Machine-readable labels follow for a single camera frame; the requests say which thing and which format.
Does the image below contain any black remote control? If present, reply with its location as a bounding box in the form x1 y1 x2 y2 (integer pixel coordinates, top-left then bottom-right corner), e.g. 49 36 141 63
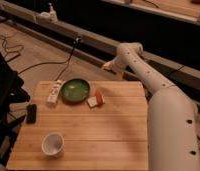
26 104 37 124

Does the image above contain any white object on rail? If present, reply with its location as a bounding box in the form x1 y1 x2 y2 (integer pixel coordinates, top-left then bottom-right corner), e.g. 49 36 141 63
37 3 58 22

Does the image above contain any green ceramic bowl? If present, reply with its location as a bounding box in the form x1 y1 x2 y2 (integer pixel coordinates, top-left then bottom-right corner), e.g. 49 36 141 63
61 78 90 103

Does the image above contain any white and orange box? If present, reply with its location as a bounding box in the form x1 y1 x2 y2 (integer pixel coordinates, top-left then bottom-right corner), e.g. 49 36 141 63
87 90 105 108

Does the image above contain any black cable on floor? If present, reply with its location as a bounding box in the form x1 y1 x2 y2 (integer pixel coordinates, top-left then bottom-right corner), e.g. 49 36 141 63
17 35 83 81

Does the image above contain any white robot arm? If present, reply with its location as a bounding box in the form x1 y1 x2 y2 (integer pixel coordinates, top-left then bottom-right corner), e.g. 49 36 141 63
103 43 200 171

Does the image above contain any white power strip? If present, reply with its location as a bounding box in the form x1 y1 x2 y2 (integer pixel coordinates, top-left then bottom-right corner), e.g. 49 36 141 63
47 80 62 105

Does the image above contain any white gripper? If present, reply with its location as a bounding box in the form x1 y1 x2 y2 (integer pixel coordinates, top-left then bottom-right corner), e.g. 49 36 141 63
102 61 123 80

